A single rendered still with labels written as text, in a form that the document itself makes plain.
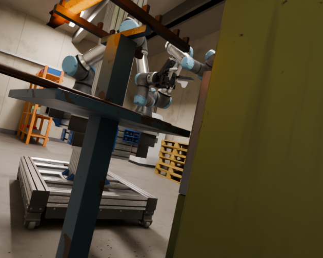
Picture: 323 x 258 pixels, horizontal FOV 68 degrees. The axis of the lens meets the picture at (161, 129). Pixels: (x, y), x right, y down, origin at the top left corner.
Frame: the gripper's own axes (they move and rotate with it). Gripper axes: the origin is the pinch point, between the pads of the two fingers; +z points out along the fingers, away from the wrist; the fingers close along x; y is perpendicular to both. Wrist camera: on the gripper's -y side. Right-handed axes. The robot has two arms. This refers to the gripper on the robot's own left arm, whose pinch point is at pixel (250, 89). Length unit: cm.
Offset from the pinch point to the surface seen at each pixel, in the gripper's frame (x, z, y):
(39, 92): -110, -17, -55
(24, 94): -107, -23, -60
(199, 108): -65, -1, -34
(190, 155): -65, 8, -48
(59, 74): 333, -416, -155
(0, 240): -50, -36, -143
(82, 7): -98, -35, -36
